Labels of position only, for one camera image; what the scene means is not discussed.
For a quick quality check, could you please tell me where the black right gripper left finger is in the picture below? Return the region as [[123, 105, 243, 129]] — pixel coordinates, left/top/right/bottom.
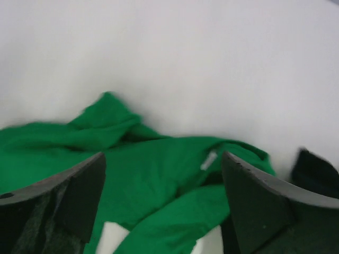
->
[[1, 152, 106, 253]]

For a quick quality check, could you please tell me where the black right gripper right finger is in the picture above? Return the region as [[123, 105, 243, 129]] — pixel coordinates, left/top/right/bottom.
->
[[222, 152, 338, 253]]

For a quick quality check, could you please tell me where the green t shirt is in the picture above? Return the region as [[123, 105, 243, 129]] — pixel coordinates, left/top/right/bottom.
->
[[1, 93, 274, 253]]

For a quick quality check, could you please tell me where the black t shirt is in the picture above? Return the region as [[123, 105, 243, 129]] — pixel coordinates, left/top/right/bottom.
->
[[291, 148, 338, 198]]

